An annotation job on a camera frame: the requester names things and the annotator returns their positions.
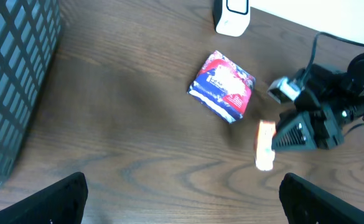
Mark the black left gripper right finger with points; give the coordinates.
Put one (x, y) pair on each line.
(304, 202)

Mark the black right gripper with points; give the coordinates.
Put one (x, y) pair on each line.
(317, 126)

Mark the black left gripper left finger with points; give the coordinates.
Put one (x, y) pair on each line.
(61, 202)

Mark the small orange snack pack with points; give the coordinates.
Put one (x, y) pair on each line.
(263, 154)

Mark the red purple snack bag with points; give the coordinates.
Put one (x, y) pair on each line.
(223, 87)

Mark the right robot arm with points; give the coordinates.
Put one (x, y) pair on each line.
(328, 83)

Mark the grey plastic mesh basket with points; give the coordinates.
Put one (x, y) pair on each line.
(29, 34)

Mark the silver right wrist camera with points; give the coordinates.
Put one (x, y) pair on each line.
(283, 90)

